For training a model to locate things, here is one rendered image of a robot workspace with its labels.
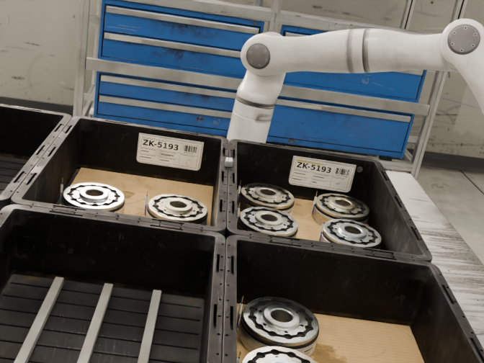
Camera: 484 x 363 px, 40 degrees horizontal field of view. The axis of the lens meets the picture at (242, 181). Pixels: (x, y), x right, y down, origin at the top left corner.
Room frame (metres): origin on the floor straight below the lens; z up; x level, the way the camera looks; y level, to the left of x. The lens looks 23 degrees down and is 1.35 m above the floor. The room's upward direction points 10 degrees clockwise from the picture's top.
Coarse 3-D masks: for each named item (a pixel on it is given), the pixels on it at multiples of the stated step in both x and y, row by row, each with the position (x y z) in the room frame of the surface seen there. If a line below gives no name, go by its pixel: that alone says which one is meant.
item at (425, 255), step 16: (240, 144) 1.20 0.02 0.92; (256, 144) 1.20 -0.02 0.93; (272, 144) 1.21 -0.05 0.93; (352, 160) 1.21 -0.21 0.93; (368, 160) 1.22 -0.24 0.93; (384, 176) 1.15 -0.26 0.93; (400, 208) 1.00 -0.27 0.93; (288, 240) 0.82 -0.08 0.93; (304, 240) 0.83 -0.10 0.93; (416, 240) 0.89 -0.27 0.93; (400, 256) 0.83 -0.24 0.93; (416, 256) 0.84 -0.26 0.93
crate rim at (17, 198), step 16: (64, 128) 1.10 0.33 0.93; (144, 128) 1.18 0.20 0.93; (160, 128) 1.19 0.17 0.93; (224, 144) 1.17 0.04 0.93; (48, 160) 0.95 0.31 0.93; (224, 160) 1.08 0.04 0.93; (32, 176) 0.89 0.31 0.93; (224, 176) 1.01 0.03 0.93; (16, 192) 0.82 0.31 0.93; (224, 192) 0.95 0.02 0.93; (64, 208) 0.80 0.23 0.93; (80, 208) 0.81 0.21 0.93; (224, 208) 0.89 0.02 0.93; (176, 224) 0.81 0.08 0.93; (192, 224) 0.82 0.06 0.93; (224, 224) 0.83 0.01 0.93
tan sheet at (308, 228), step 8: (296, 200) 1.19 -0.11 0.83; (304, 200) 1.20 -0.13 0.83; (296, 208) 1.16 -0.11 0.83; (304, 208) 1.16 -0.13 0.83; (312, 208) 1.17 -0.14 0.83; (296, 216) 1.12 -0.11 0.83; (304, 216) 1.13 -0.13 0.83; (312, 216) 1.13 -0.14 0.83; (304, 224) 1.09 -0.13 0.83; (312, 224) 1.10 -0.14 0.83; (304, 232) 1.06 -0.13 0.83; (312, 232) 1.06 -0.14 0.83; (320, 232) 1.07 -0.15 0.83
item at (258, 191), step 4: (256, 188) 1.13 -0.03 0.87; (260, 188) 1.13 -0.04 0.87; (264, 188) 1.14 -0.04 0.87; (268, 188) 1.14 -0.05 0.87; (272, 188) 1.14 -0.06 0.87; (256, 192) 1.11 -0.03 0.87; (260, 192) 1.11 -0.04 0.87; (272, 192) 1.14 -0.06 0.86; (276, 192) 1.13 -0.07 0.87; (260, 196) 1.10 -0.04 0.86; (264, 196) 1.10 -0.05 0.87; (268, 196) 1.10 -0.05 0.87; (272, 196) 1.11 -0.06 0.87; (276, 196) 1.11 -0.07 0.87; (280, 196) 1.12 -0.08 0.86
